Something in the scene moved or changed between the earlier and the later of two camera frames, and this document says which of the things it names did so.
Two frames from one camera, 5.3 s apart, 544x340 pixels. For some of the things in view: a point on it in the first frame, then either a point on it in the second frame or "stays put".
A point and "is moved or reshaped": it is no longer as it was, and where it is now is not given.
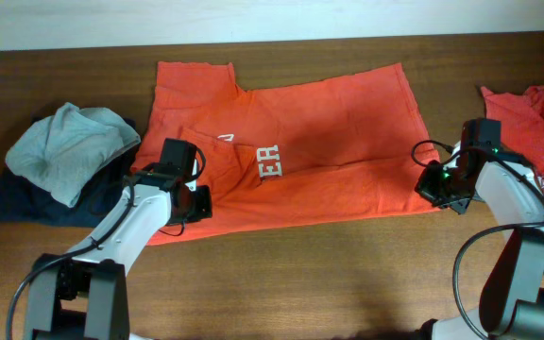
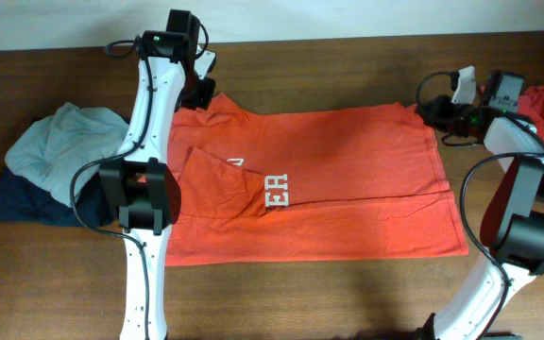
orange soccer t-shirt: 343,147 is moved or reshaped
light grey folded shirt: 60,153 stays put
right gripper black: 426,186 -> 441,105
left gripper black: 205,209 -> 202,99
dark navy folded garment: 9,197 stays put
